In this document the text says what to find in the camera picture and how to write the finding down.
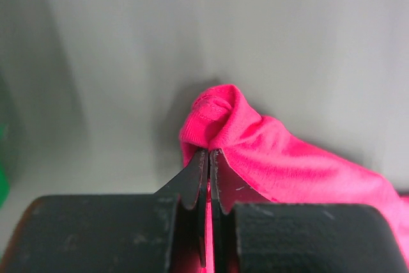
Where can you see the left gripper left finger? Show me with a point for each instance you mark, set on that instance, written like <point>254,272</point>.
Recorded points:
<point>159,232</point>

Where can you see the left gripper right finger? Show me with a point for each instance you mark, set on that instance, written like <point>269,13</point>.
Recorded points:
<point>253,234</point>

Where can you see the magenta pink t-shirt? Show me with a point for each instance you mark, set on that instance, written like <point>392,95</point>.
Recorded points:
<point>281,167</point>

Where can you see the green plastic bin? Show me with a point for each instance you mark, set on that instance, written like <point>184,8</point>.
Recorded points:
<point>4,185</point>

